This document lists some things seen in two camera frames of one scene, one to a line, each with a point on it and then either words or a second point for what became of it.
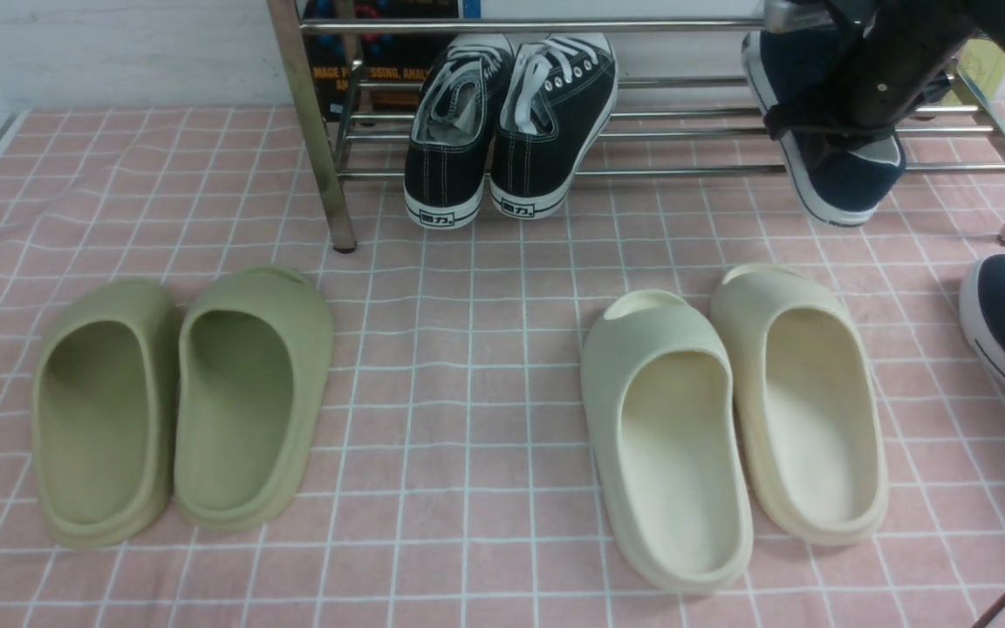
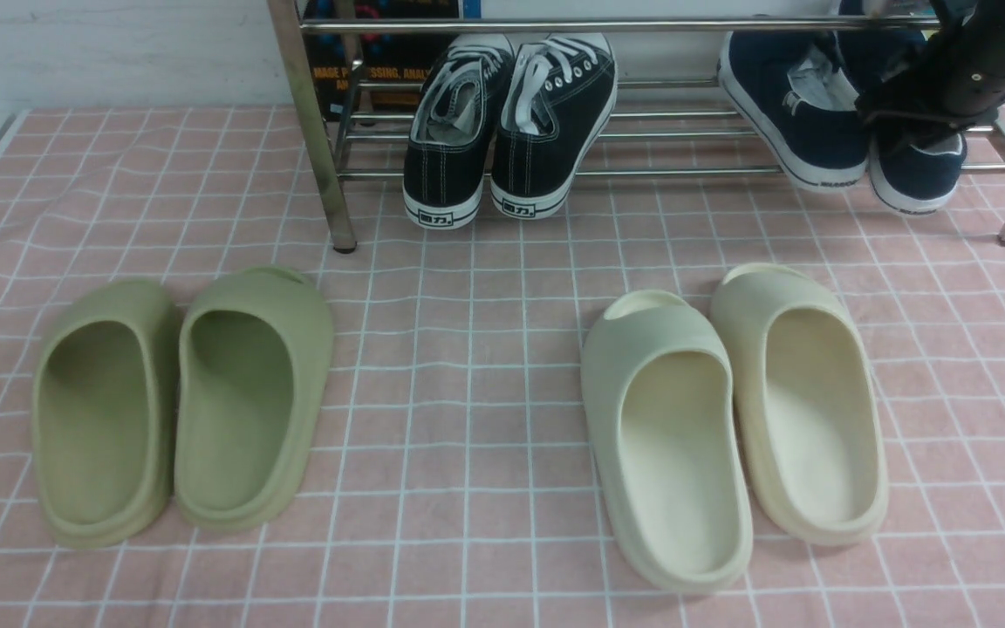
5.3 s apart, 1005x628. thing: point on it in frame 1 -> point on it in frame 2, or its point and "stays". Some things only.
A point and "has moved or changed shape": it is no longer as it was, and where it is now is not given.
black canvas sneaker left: (460, 104) stays
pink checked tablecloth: (458, 488) stays
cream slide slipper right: (808, 403) stays
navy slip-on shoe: (843, 183) has moved or changed shape
